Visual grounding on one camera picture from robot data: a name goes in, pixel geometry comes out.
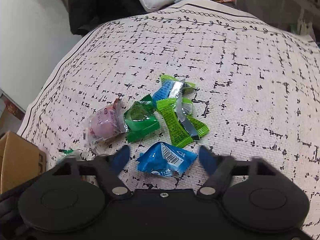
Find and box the purple round bun pack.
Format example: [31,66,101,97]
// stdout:
[83,98,128,150]

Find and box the blue snack wrapper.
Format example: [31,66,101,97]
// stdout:
[137,142,197,177]

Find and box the dark green candy wrapper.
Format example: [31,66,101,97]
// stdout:
[124,94,160,142]

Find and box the green serrated wrapper strip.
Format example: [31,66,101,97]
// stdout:
[59,149,74,154]

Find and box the lime green wrapper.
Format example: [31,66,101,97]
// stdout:
[152,74,209,148]

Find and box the brown cardboard box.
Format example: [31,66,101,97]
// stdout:
[0,131,47,193]

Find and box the patterned white bed blanket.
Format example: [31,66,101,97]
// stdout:
[18,0,319,239]

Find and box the blue silver wrapper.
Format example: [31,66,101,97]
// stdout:
[152,79,198,138]

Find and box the black coat on chair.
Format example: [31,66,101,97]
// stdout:
[68,0,146,36]

